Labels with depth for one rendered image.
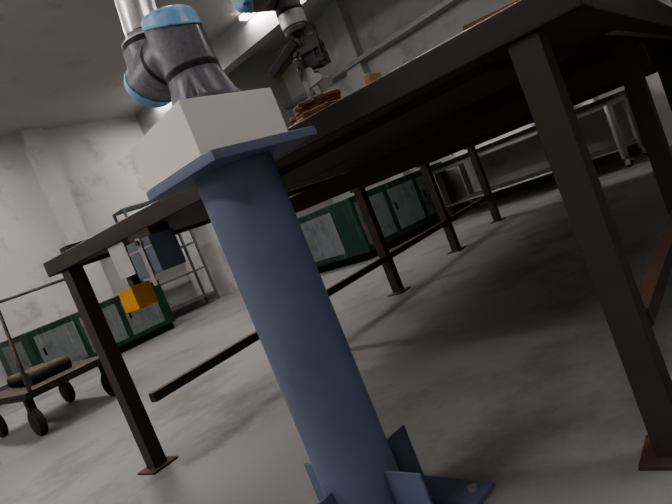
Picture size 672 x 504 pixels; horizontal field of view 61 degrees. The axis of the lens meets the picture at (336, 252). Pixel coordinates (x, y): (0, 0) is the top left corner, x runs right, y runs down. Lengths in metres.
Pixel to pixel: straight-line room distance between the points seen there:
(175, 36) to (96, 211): 8.50
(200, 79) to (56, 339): 6.25
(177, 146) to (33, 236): 8.22
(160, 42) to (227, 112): 0.21
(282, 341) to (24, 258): 8.15
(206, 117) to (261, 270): 0.31
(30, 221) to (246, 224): 8.28
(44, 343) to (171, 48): 6.21
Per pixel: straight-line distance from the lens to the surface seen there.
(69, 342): 7.33
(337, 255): 6.68
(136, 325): 7.62
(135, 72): 1.37
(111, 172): 9.96
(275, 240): 1.13
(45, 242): 9.31
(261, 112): 1.18
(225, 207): 1.14
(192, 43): 1.23
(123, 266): 2.08
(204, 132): 1.09
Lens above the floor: 0.70
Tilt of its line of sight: 4 degrees down
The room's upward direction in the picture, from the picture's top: 22 degrees counter-clockwise
